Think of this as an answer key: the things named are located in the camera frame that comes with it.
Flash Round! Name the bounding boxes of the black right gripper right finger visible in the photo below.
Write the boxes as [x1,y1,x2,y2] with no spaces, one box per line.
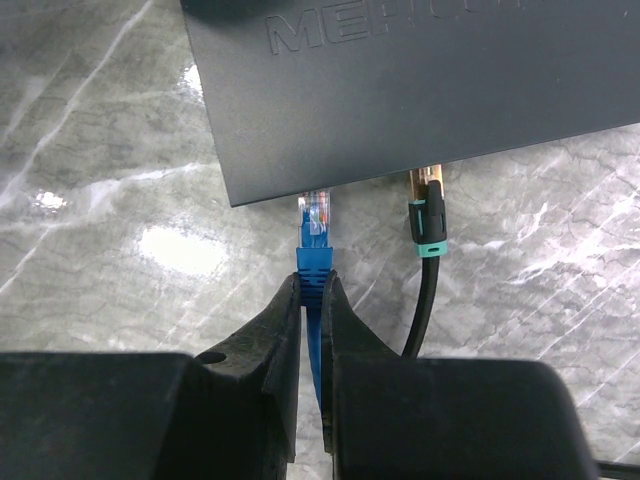
[321,274,598,479]

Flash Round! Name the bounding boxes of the black network switch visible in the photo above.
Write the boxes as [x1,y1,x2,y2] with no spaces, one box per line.
[182,1,639,206]

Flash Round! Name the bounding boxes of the blue ethernet cable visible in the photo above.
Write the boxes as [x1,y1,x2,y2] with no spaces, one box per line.
[294,188,335,411]

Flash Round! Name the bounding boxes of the black ethernet cable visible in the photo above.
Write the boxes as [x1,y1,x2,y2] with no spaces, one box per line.
[399,163,447,359]

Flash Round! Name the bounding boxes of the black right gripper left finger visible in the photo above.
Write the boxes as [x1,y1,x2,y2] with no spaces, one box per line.
[1,275,301,479]

